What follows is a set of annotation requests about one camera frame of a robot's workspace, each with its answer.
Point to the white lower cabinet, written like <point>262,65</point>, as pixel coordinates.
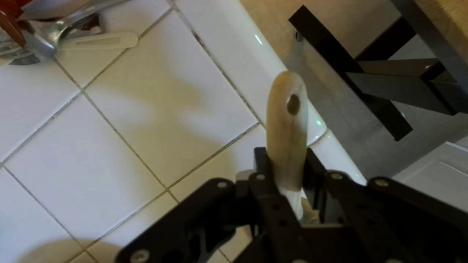
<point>439,176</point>

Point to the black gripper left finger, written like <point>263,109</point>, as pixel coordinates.
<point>194,224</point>

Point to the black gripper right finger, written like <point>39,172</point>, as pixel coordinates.
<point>403,220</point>

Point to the wooden rolling pin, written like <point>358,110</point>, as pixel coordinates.
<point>286,147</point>

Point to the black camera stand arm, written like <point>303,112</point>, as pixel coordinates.
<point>384,83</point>

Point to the cream flat spatula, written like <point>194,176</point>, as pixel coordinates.
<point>107,39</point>

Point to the grey metal utensil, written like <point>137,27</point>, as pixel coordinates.
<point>58,9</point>

